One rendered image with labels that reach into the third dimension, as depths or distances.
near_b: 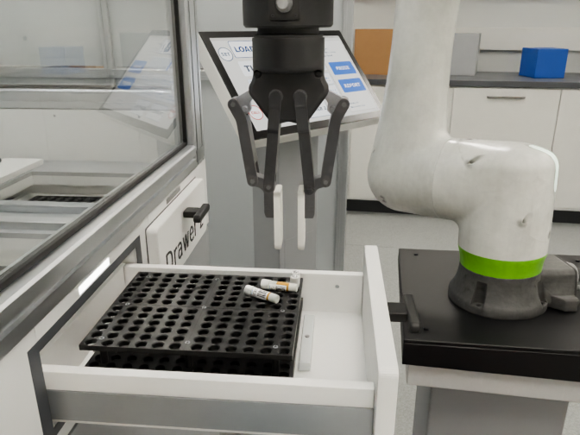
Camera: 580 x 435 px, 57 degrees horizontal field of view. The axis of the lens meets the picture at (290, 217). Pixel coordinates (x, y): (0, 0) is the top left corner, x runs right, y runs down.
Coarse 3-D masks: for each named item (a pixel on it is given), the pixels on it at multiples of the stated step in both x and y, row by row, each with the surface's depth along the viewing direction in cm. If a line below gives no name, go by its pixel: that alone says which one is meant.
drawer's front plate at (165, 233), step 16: (192, 192) 98; (176, 208) 88; (160, 224) 80; (176, 224) 88; (192, 224) 98; (160, 240) 80; (176, 240) 88; (192, 240) 98; (160, 256) 80; (176, 256) 88
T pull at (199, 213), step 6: (204, 204) 95; (186, 210) 92; (192, 210) 92; (198, 210) 92; (204, 210) 92; (186, 216) 91; (192, 216) 91; (198, 216) 89; (204, 216) 92; (198, 222) 89
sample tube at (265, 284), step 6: (264, 282) 66; (270, 282) 66; (276, 282) 66; (282, 282) 66; (264, 288) 66; (270, 288) 66; (276, 288) 66; (282, 288) 66; (288, 288) 66; (294, 288) 65
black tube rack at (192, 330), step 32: (128, 288) 67; (160, 288) 67; (192, 288) 67; (224, 288) 68; (128, 320) 60; (160, 320) 60; (192, 320) 60; (224, 320) 61; (256, 320) 60; (96, 352) 59; (128, 352) 59; (160, 352) 54; (192, 352) 54; (224, 352) 54; (256, 352) 54
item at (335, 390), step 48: (336, 288) 73; (336, 336) 68; (48, 384) 52; (96, 384) 52; (144, 384) 51; (192, 384) 51; (240, 384) 50; (288, 384) 50; (336, 384) 50; (240, 432) 52; (288, 432) 51; (336, 432) 51
